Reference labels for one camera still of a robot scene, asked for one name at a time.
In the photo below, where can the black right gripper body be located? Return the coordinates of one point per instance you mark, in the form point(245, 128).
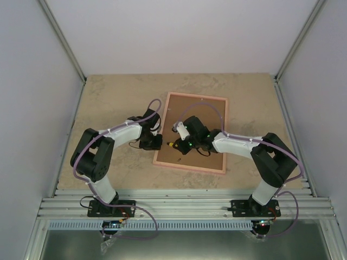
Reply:
point(186, 149)

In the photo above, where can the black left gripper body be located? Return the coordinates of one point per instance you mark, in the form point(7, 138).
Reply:
point(150, 143)

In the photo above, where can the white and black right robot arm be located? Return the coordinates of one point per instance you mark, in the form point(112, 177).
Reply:
point(272, 158)

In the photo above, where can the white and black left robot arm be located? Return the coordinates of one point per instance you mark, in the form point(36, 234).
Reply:
point(92, 157)

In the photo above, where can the clear plastic bag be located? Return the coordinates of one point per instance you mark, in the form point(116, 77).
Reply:
point(106, 244)

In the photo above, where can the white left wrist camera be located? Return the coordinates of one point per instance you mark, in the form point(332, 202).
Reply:
point(156, 128)

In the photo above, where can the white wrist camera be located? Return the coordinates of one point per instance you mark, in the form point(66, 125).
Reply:
point(181, 129)
point(156, 128)

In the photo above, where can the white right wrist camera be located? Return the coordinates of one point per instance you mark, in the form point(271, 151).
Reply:
point(181, 129)

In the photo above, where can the aluminium rail mounting base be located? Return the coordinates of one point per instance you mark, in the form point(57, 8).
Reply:
point(189, 203)

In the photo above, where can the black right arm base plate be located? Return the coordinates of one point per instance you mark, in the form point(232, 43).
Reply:
point(247, 208)

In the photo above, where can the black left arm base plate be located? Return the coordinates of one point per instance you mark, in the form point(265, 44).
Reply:
point(97, 209)

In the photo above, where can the grey slotted cable duct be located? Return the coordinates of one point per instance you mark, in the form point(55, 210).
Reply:
point(148, 225)

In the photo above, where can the left aluminium corner post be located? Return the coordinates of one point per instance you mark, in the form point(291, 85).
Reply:
point(60, 35)

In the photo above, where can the aluminium corner post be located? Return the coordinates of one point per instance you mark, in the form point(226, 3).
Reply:
point(60, 35)
point(307, 26)

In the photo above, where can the right aluminium corner post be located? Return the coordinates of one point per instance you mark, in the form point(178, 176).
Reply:
point(307, 26)

